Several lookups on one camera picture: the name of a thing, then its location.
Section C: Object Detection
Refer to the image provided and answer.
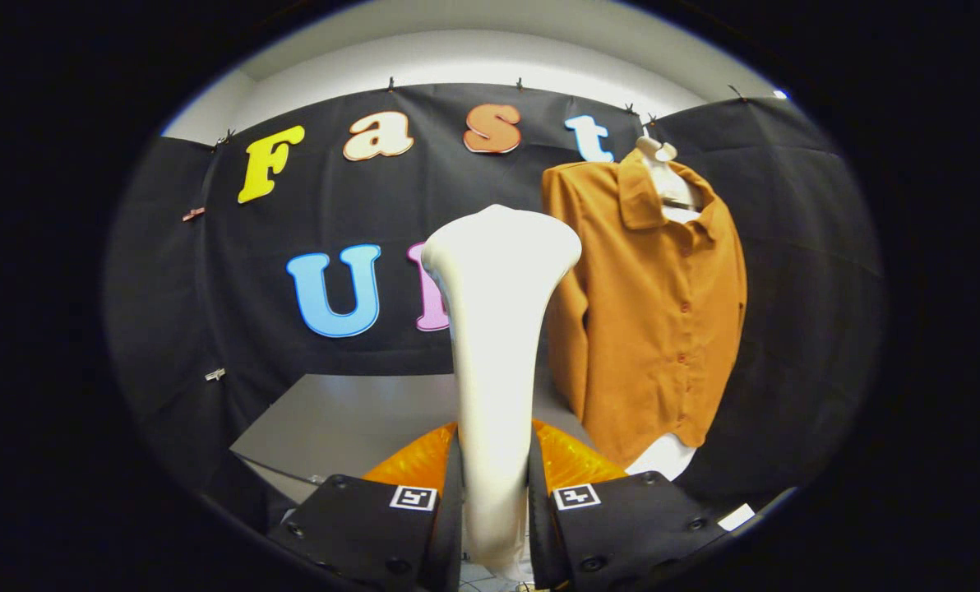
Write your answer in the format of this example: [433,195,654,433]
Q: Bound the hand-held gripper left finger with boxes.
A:
[268,421,465,592]

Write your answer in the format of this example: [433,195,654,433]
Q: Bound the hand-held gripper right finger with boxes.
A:
[526,419,729,591]

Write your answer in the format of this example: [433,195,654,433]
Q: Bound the orange button-up shirt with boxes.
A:
[541,148,748,469]

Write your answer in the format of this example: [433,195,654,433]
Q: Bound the white garment steamer head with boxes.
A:
[421,204,583,580]

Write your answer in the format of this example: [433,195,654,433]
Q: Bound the white plastic clothes hanger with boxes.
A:
[636,136,705,224]

